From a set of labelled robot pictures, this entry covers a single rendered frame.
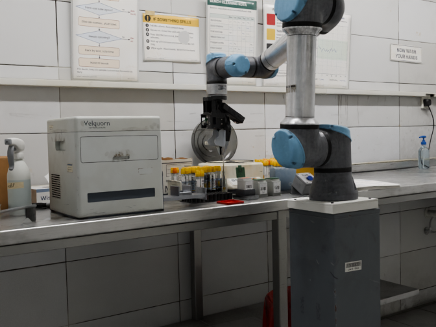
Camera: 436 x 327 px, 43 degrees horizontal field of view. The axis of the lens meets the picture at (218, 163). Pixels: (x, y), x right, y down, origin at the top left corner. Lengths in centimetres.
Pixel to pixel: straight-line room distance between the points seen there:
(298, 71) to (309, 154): 24
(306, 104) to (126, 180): 58
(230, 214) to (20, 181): 67
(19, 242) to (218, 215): 64
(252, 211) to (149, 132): 46
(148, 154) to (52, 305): 89
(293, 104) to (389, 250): 205
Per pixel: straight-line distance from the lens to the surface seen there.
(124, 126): 171
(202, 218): 181
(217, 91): 200
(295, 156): 160
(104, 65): 239
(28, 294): 234
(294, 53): 164
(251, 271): 283
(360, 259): 175
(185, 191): 187
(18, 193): 183
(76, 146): 165
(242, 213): 190
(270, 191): 211
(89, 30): 238
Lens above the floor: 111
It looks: 3 degrees down
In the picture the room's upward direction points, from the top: 1 degrees counter-clockwise
